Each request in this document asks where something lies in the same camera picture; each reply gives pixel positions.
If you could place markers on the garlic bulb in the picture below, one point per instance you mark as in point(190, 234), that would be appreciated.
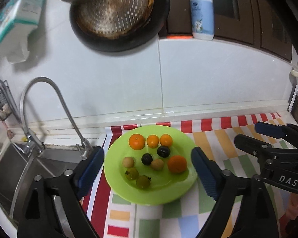
point(6, 107)
point(1, 114)

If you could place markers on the white lotion pump bottle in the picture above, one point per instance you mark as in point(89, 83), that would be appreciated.
point(201, 17)

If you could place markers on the chrome arched faucet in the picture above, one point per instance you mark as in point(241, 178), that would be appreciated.
point(72, 122)

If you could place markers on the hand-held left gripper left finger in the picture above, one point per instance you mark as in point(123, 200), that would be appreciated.
point(90, 171)

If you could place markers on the large orange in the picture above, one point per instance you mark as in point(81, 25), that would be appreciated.
point(177, 164)
point(136, 141)

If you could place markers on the small orange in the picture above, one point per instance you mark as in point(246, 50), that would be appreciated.
point(152, 141)
point(166, 140)

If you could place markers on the dark plum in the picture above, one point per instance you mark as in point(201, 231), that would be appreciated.
point(147, 159)
point(163, 151)

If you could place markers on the stainless steel sink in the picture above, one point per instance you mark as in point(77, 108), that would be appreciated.
point(12, 173)

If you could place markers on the white upright board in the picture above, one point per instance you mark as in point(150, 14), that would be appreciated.
point(293, 99)

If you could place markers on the green plate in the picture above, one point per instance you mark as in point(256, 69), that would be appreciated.
point(154, 193)

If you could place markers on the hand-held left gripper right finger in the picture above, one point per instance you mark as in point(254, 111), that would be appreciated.
point(205, 173)

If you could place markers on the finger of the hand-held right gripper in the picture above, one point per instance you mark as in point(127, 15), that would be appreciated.
point(250, 143)
point(268, 130)

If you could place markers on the colourful checked tablecloth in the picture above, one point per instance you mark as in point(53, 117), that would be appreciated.
point(164, 220)

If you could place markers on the tissue paper package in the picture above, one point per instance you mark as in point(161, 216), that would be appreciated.
point(15, 12)

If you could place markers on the metal colander in pan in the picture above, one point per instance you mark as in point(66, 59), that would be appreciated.
point(139, 38)

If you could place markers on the green tomato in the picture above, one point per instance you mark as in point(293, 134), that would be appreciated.
point(143, 181)
point(131, 173)

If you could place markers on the tan longan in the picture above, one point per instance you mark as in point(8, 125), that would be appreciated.
point(157, 164)
point(128, 162)

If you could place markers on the dark wooden window frame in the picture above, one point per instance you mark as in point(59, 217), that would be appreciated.
point(250, 29)

